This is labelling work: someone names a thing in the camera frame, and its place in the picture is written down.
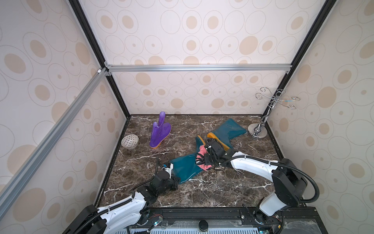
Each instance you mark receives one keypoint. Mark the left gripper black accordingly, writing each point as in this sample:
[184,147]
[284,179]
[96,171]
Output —
[175,184]

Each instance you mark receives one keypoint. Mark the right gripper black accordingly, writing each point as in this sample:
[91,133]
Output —
[209,155]

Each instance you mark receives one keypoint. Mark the pink cloth black trim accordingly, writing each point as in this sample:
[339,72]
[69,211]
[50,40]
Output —
[201,158]

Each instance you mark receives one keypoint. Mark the teal rubber boot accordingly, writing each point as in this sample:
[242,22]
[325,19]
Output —
[185,167]
[227,131]

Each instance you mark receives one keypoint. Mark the purple rubber boot yellow sole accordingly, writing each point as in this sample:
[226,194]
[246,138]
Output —
[160,131]

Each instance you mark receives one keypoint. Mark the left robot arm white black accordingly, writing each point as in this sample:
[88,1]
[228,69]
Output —
[127,212]

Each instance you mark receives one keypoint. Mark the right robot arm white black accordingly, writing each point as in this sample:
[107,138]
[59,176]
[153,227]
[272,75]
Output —
[292,185]

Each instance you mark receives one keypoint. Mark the chrome hook stand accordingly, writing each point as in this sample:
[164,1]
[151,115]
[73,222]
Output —
[258,130]

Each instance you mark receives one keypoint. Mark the patterned white bowl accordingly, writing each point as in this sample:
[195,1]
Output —
[130,141]

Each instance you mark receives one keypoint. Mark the horizontal aluminium bar back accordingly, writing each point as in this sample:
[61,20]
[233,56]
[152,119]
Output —
[199,68]

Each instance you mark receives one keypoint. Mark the diagonal aluminium bar left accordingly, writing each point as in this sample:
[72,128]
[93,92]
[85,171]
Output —
[28,169]

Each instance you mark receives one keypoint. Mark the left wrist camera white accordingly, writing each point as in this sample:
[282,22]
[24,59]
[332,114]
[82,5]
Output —
[168,167]

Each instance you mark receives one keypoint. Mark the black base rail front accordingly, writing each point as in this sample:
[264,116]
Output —
[300,220]

